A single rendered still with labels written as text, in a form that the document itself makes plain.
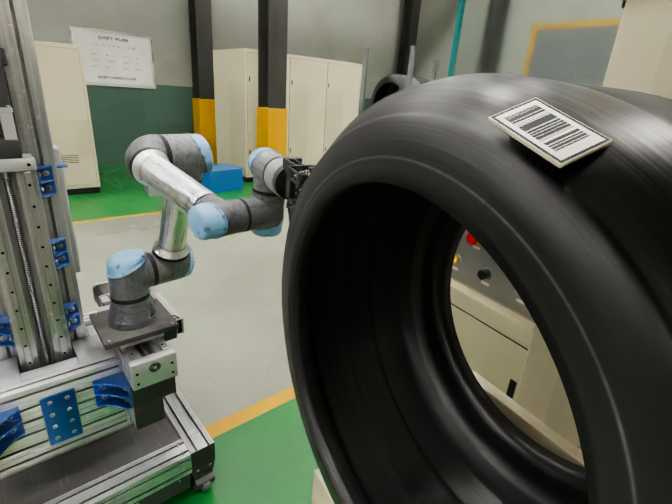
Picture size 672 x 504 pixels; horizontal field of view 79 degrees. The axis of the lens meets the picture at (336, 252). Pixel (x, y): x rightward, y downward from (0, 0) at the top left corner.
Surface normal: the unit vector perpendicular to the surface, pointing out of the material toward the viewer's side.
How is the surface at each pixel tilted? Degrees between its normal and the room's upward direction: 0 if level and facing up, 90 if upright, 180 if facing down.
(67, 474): 0
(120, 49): 90
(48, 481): 0
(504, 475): 35
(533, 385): 90
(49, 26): 90
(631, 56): 90
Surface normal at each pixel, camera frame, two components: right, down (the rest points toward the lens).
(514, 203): -0.79, 0.00
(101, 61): 0.64, 0.32
